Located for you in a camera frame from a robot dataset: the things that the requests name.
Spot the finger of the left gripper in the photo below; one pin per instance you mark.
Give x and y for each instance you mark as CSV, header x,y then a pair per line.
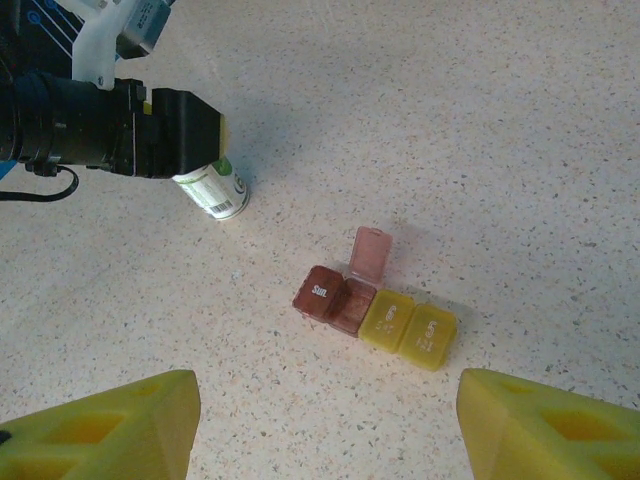
x,y
185,135

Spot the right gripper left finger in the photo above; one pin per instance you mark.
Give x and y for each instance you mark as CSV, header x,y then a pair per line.
x,y
75,440

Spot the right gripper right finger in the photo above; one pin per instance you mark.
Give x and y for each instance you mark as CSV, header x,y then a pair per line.
x,y
550,440

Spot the red and yellow pill organizer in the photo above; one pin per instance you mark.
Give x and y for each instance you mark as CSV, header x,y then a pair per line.
x,y
390,320

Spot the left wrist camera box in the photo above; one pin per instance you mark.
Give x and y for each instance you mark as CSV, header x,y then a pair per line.
x,y
100,45

